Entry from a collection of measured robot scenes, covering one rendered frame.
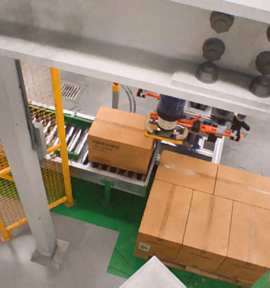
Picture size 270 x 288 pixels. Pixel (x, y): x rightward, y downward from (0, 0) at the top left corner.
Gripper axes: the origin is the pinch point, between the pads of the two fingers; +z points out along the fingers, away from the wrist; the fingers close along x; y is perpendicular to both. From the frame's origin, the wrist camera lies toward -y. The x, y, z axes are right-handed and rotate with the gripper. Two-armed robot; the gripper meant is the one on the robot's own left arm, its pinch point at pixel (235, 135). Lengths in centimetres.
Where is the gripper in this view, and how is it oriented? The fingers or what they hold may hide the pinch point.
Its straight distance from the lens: 310.9
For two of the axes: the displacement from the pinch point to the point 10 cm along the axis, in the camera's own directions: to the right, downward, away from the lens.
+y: -9.6, -2.5, 1.1
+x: -2.7, 7.2, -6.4
